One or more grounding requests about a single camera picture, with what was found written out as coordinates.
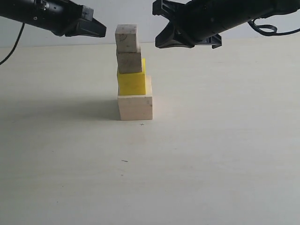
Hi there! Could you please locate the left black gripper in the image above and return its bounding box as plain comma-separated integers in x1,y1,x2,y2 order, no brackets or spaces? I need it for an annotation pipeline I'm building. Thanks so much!
35,0,106,38

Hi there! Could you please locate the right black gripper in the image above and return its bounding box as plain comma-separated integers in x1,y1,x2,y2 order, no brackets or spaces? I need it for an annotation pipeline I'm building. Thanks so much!
152,0,274,48

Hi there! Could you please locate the small light wooden cube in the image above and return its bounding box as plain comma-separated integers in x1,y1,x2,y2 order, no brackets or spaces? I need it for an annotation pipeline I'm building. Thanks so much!
115,24,139,53

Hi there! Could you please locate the medium striped wooden cube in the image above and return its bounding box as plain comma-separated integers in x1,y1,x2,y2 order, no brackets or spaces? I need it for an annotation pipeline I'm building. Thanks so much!
116,48,142,74

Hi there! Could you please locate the yellow painted cube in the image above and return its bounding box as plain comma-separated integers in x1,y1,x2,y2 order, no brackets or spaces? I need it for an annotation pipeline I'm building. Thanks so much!
117,58,146,96

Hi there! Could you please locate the large light wooden cube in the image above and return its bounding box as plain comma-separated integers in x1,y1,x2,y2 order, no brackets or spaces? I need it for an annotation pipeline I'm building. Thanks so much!
118,75,153,120

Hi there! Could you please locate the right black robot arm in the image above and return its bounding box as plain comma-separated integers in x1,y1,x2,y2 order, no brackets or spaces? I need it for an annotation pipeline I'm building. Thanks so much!
152,0,300,49

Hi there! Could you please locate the left grey black robot arm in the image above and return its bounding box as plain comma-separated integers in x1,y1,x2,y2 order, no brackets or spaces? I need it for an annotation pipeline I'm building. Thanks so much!
0,0,106,38

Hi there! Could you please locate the right black cable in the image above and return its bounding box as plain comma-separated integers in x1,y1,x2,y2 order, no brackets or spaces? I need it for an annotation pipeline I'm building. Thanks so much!
248,18,300,36

